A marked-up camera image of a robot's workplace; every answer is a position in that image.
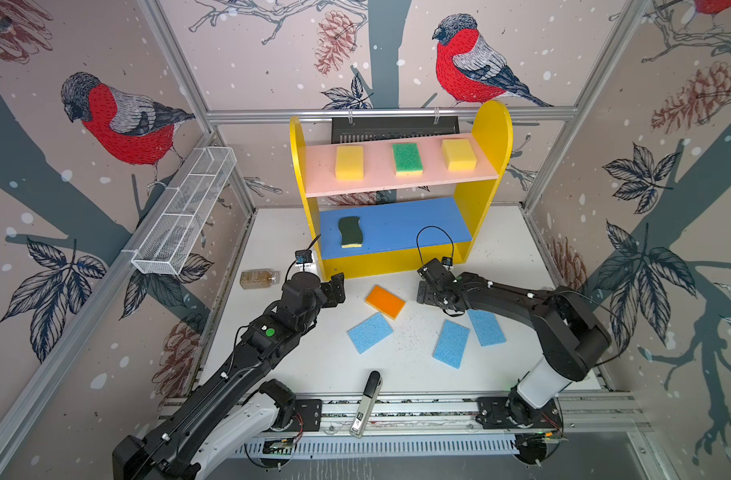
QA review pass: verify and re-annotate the orange sponge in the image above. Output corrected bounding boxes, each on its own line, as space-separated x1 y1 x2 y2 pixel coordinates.
365 285 405 320

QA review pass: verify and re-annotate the green yellow sponge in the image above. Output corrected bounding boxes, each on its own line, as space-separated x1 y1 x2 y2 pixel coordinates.
391 143 423 177

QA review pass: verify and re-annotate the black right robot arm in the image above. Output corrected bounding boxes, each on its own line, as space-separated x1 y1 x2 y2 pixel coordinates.
417 259 611 428

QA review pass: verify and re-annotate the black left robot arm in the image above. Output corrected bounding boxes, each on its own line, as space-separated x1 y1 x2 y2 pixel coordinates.
112 272 345 479

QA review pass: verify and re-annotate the blue lower shelf board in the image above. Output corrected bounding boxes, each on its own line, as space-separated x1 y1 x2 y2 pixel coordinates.
320 197 471 260

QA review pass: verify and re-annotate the pink upper shelf board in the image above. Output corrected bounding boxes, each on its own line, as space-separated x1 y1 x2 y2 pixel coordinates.
301 133 499 198

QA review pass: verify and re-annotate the light blue sponge left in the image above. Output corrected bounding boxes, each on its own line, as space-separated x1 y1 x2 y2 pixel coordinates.
347 313 393 354

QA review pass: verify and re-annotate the light blue sponge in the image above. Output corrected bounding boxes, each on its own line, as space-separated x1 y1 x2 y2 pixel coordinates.
467 310 507 347
347 313 393 354
433 320 469 369

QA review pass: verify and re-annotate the seasoning jar left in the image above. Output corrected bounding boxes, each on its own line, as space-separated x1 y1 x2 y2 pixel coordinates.
239 269 280 290

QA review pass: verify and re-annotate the light blue sponge middle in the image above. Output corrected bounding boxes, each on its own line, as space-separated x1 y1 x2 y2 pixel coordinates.
433 320 469 369

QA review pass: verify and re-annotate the light blue sponge right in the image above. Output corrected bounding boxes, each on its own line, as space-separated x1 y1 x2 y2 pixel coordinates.
467 310 507 347

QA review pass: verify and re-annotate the black silver handheld tool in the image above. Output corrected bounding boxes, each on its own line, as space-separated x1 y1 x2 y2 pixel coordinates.
349 370 383 438

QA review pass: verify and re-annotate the black vent panel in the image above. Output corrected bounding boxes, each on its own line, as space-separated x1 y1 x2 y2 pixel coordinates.
331 117 461 144

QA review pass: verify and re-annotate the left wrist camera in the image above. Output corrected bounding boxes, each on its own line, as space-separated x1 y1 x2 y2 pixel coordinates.
294 249 316 271

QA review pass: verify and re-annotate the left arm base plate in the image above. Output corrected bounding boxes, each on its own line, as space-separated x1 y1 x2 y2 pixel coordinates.
269 399 322 433

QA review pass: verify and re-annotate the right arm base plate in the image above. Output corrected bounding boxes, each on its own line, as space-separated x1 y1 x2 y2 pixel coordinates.
475 396 563 430

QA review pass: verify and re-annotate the white wire mesh basket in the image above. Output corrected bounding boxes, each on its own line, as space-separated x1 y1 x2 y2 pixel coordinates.
131 146 236 275

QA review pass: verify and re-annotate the perforated aluminium rail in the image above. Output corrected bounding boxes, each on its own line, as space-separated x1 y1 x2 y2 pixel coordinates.
244 434 517 461

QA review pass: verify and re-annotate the yellow shelf frame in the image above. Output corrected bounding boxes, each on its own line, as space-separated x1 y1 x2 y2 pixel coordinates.
289 101 513 278

